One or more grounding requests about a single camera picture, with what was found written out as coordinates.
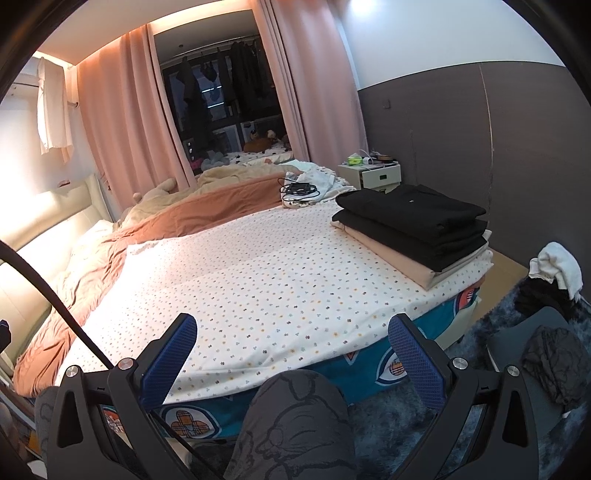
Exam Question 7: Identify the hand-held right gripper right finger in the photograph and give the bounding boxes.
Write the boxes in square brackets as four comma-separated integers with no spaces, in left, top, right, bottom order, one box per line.
[388,315,541,480]

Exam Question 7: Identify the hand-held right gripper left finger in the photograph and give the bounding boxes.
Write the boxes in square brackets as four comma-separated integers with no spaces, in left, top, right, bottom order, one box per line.
[46,312,198,480]

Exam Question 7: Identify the black jacket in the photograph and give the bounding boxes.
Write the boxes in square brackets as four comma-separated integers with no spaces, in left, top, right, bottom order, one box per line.
[335,184,488,238]

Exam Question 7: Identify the blue shaggy rug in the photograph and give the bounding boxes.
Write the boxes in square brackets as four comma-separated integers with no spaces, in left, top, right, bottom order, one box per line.
[344,272,591,480]

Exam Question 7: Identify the person's left leg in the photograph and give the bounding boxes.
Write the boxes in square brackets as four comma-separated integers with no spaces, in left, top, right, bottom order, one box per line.
[33,387,63,467]

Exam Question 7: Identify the grey chair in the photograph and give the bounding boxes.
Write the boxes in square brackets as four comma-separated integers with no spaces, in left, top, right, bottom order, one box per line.
[487,302,591,437]

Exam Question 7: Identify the folded white garment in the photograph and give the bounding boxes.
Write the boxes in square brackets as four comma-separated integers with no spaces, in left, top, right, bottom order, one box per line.
[427,247,496,291]

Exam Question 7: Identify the dotted white bed sheet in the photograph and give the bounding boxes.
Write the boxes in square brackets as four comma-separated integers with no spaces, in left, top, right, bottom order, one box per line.
[67,198,490,407]

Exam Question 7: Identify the folded beige garment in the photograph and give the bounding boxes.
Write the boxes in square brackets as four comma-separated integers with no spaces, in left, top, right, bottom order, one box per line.
[330,222,490,291]

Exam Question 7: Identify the cream padded headboard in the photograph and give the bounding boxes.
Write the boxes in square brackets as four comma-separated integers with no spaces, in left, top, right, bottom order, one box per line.
[0,174,114,370]

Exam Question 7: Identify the folded black garment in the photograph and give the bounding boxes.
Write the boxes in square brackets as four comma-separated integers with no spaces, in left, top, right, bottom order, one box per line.
[330,210,492,273]

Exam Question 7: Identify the orange box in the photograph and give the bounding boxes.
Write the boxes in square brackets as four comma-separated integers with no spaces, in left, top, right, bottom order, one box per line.
[25,427,47,457]

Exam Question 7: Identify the brown cardboard sheet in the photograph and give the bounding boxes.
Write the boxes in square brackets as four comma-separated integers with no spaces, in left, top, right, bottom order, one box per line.
[462,247,529,344]

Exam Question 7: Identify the black rumpled garment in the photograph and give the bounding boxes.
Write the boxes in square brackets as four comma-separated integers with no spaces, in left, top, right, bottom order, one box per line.
[513,274,580,319]

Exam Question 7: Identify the black lace garment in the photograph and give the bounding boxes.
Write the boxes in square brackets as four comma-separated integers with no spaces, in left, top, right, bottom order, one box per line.
[522,325,589,409]

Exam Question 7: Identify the orange duvet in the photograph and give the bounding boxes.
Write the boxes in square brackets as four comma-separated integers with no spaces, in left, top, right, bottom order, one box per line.
[14,175,305,398]

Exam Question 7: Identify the white pillow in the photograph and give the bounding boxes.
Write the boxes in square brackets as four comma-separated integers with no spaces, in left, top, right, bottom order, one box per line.
[69,219,116,254]

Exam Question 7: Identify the beige plush toy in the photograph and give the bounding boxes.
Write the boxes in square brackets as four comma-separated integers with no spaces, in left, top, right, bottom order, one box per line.
[131,178,178,204]

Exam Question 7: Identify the white rumpled garment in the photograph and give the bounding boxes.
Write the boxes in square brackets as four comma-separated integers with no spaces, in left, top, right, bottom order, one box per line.
[529,241,583,301]

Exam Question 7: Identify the white nightstand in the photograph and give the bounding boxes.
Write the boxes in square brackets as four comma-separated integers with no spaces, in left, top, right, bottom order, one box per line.
[339,161,402,192]

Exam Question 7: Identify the beige blanket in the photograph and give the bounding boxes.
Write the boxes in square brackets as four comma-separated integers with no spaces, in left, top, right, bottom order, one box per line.
[113,164,301,232]

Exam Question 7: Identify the pale blue plush toy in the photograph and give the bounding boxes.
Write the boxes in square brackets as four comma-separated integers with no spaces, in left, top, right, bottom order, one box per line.
[198,151,229,171]

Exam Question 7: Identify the brown plush toy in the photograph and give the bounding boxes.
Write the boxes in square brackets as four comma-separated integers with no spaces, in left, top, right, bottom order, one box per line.
[244,129,280,152]

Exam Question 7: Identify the white hanging shirt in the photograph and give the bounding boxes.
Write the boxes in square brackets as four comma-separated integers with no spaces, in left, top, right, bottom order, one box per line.
[36,58,75,162]

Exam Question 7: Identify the pink curtain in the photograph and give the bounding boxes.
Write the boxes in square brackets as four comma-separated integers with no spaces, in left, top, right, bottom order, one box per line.
[252,0,370,167]
[74,23,197,217]

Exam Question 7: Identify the long dark hanging coat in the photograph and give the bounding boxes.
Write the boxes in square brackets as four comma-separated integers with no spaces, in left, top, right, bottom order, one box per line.
[178,58,208,139]

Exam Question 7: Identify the wide dark hanging coat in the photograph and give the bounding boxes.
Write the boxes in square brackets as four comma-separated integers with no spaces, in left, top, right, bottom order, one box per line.
[228,39,275,104]

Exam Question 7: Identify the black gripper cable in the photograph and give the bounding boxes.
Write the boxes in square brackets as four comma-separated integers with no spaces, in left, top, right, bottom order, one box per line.
[0,239,206,480]

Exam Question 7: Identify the pile of cables and chargers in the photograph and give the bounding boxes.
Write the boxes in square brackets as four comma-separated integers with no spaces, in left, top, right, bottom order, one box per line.
[281,161,356,208]

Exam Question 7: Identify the black charger cables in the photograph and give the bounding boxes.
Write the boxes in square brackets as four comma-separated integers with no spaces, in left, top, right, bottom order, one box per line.
[278,178,321,204]

